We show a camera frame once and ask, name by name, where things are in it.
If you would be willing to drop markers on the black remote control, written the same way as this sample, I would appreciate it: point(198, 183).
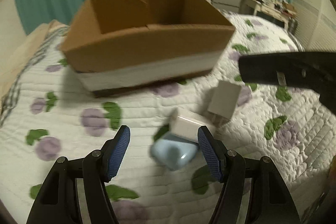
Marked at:
point(309, 70)

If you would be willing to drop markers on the light blue earbuds case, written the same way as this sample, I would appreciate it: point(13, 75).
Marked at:
point(173, 152)

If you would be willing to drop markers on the beige pillow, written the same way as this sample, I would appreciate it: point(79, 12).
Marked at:
point(12, 65)

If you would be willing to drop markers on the brown cardboard box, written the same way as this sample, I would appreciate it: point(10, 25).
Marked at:
point(117, 46)

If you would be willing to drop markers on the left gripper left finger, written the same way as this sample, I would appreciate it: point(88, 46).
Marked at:
point(114, 151)

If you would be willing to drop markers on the white charger adapter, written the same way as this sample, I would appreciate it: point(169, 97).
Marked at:
point(185, 124)
point(223, 102)

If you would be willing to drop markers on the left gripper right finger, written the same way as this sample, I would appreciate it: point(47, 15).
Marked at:
point(214, 152)

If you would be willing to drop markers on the white dressing table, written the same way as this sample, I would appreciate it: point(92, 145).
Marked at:
point(253, 7)

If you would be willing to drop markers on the floral quilted bedspread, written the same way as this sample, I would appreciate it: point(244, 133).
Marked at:
point(47, 113)

